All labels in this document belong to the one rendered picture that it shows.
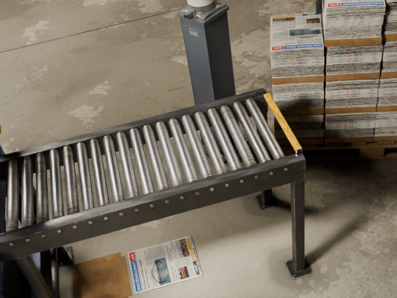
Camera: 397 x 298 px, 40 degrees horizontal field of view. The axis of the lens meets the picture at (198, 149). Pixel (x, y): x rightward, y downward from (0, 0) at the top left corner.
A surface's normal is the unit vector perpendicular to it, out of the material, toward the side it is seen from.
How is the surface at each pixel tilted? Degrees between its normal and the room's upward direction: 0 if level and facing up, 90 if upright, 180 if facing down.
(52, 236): 90
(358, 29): 90
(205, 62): 90
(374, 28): 90
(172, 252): 1
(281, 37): 0
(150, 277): 0
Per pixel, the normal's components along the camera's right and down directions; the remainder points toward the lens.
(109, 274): -0.13, -0.73
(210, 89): -0.68, 0.56
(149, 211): 0.24, 0.63
